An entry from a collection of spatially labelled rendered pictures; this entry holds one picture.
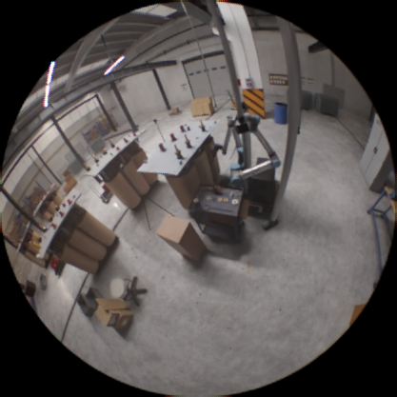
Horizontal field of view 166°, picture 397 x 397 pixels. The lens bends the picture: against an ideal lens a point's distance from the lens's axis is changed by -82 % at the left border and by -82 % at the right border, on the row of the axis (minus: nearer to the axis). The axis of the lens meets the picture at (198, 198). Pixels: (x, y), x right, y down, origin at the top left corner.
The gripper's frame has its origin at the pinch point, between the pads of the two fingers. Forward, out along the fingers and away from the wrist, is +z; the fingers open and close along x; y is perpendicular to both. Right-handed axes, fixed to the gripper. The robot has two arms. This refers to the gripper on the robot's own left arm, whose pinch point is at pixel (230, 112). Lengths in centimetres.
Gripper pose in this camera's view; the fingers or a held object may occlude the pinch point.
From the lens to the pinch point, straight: 165.2
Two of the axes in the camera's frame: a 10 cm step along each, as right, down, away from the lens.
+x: -4.2, 9.1, 0.8
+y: -3.8, -0.9, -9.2
